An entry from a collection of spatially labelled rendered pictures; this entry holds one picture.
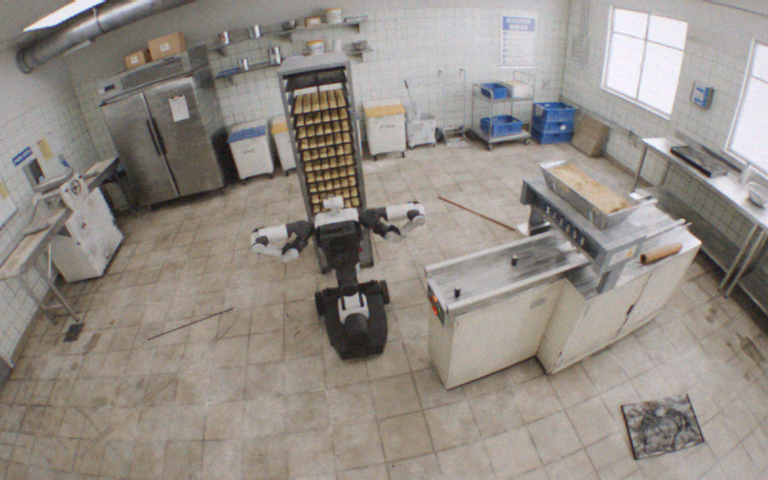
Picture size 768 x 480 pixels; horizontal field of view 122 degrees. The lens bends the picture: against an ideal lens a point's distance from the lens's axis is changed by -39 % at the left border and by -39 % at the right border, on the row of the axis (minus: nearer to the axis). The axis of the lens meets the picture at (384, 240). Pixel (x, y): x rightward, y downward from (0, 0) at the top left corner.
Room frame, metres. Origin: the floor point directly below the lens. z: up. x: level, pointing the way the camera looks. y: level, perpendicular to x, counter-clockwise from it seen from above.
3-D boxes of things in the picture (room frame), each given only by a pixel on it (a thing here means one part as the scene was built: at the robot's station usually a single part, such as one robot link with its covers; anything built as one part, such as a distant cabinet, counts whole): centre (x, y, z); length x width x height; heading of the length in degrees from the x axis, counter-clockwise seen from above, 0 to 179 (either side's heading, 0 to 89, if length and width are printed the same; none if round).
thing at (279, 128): (4.77, 1.12, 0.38); 0.64 x 0.54 x 0.77; 8
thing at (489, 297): (1.29, -1.24, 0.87); 2.01 x 0.03 x 0.07; 103
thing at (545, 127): (5.13, -2.96, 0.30); 0.60 x 0.40 x 0.20; 98
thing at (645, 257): (1.26, -1.76, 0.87); 0.40 x 0.06 x 0.06; 98
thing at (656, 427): (0.45, -1.76, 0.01); 0.60 x 0.40 x 0.03; 81
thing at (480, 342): (1.29, -0.60, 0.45); 0.70 x 0.34 x 0.90; 103
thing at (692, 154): (2.47, -3.45, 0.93); 0.60 x 0.40 x 0.01; 9
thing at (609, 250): (1.41, -1.10, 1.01); 0.72 x 0.33 x 0.34; 13
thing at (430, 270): (1.58, -1.17, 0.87); 2.01 x 0.03 x 0.07; 103
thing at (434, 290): (1.21, -0.25, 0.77); 0.24 x 0.04 x 0.14; 13
